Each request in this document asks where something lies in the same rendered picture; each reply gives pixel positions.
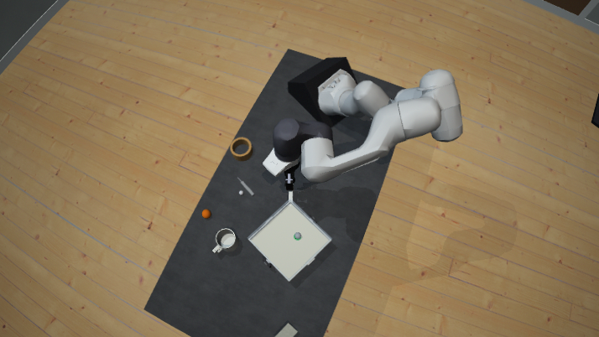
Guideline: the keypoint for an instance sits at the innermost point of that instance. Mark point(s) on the white mug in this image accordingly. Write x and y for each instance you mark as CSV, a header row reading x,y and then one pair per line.
x,y
225,238

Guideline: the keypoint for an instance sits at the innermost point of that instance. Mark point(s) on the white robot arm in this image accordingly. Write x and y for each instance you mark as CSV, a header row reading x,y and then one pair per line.
x,y
422,112

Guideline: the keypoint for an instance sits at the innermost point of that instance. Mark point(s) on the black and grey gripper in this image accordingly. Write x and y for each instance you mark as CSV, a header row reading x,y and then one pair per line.
x,y
289,173

